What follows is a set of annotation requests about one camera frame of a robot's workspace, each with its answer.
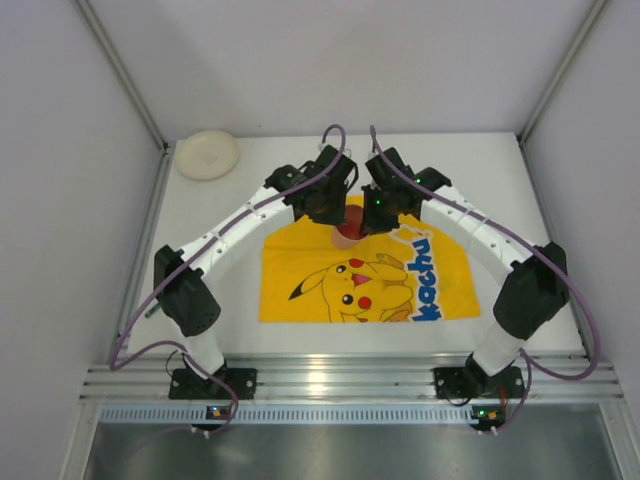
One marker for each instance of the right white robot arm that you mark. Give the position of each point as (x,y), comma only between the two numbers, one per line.
(531,291)

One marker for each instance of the aluminium rail front frame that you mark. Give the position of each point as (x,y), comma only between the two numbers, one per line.
(327,378)

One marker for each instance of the right aluminium corner post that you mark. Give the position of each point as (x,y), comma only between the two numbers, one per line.
(560,73)

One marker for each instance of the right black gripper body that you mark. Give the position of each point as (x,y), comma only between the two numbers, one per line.
(379,220)

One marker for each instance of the white slotted cable duct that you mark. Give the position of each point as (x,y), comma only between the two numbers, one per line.
(302,414)

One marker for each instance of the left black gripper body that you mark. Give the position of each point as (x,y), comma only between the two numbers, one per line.
(325,211)

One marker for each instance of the left aluminium corner post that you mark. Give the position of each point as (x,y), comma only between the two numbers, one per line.
(108,49)

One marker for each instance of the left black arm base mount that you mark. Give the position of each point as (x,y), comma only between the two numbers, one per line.
(187,385)

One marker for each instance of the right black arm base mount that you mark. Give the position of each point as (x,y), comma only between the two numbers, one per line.
(457,383)

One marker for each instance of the white round plate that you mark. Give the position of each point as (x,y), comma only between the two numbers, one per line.
(207,155)

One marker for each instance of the aluminium corner post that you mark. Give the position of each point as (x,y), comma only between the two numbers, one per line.
(108,49)
(560,73)

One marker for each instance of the pink plastic cup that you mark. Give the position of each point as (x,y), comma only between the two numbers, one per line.
(348,234)

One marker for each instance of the yellow pikachu cloth placemat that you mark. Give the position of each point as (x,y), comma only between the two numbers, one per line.
(415,273)

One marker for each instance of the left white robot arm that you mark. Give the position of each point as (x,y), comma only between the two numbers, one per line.
(184,279)

